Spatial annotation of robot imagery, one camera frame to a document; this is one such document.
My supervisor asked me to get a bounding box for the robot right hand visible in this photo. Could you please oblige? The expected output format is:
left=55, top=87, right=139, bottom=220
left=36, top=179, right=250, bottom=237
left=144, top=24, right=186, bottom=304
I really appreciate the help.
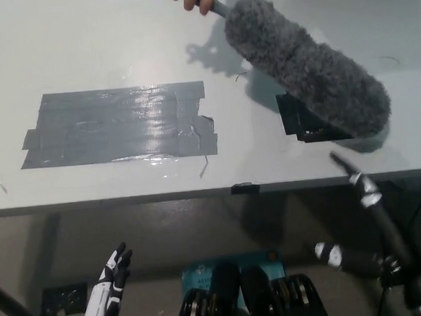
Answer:
left=306, top=145, right=421, bottom=316

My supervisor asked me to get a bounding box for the grey fluffy duster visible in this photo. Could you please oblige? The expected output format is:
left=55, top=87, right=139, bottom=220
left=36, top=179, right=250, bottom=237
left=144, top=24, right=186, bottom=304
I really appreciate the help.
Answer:
left=209, top=0, right=395, bottom=149

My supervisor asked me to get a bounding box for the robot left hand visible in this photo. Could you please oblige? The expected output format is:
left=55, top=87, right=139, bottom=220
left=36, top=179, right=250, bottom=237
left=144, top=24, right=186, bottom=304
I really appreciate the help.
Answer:
left=71, top=241, right=138, bottom=316

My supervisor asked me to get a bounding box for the black table leg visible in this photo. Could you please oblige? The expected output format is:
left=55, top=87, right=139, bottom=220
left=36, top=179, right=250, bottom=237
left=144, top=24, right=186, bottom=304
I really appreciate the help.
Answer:
left=0, top=273, right=50, bottom=316

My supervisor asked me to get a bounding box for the grey duct tape patch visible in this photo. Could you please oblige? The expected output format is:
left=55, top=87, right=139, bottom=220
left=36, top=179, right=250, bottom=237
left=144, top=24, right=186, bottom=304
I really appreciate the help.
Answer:
left=15, top=79, right=221, bottom=170

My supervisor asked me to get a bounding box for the thin black floor cable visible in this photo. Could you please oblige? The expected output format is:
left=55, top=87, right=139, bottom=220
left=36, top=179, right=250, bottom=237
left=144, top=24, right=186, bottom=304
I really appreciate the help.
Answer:
left=376, top=285, right=393, bottom=316

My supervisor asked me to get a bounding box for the black tape marked spot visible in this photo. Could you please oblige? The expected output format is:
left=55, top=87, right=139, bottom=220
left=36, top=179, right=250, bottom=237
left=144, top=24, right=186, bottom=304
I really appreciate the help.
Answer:
left=275, top=87, right=355, bottom=146

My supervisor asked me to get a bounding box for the small black tape piece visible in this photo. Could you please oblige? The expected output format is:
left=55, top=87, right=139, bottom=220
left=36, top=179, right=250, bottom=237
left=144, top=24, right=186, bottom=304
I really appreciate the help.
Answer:
left=230, top=180, right=262, bottom=196

